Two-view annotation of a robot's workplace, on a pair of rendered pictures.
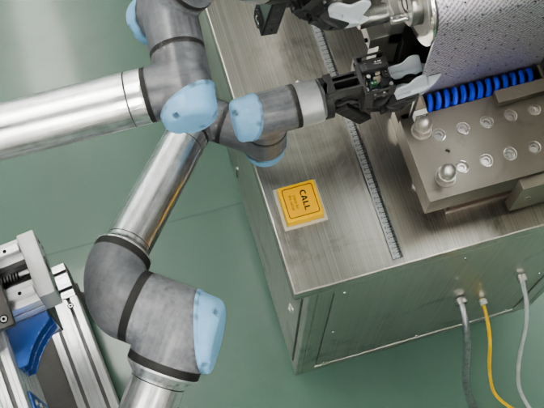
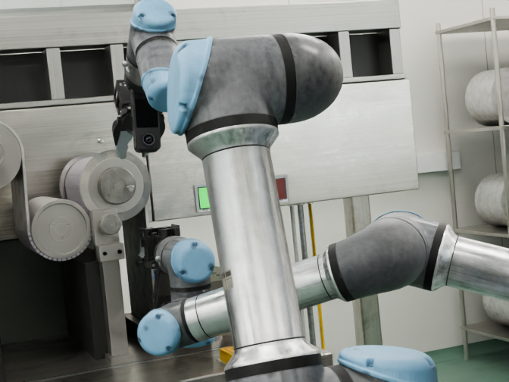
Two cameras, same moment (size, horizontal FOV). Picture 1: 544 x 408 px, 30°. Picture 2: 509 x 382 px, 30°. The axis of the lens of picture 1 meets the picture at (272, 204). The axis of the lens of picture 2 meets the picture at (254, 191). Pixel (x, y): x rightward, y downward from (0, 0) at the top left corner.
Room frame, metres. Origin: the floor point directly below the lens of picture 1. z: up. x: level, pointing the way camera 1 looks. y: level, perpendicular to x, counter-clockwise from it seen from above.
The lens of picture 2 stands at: (0.66, 1.74, 1.31)
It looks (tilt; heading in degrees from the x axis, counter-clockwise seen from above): 3 degrees down; 268
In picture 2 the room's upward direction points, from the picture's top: 6 degrees counter-clockwise
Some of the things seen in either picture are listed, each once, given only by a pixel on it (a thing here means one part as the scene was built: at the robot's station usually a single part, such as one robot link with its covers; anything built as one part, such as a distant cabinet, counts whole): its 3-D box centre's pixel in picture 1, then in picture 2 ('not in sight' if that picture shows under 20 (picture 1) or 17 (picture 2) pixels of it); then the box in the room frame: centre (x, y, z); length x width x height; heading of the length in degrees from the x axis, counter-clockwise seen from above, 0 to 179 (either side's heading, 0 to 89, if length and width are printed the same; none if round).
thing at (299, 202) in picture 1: (300, 202); (242, 354); (0.64, -0.05, 0.91); 0.07 x 0.07 x 0.02; 18
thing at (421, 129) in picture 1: (422, 125); not in sight; (0.74, -0.26, 1.05); 0.04 x 0.04 x 0.04
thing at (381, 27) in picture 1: (375, 48); (112, 285); (0.89, -0.17, 1.05); 0.06 x 0.05 x 0.31; 108
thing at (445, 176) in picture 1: (447, 172); not in sight; (0.66, -0.30, 1.05); 0.04 x 0.04 x 0.04
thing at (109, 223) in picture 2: (362, 16); (110, 223); (0.88, -0.14, 1.18); 0.04 x 0.02 x 0.04; 18
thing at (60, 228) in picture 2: not in sight; (51, 225); (1.02, -0.30, 1.18); 0.26 x 0.12 x 0.12; 108
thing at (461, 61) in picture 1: (488, 55); (136, 243); (0.85, -0.36, 1.11); 0.23 x 0.01 x 0.18; 108
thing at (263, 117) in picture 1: (265, 114); (188, 261); (0.73, 0.02, 1.11); 0.11 x 0.08 x 0.09; 108
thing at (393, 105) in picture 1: (392, 97); not in sight; (0.77, -0.20, 1.09); 0.09 x 0.05 x 0.02; 107
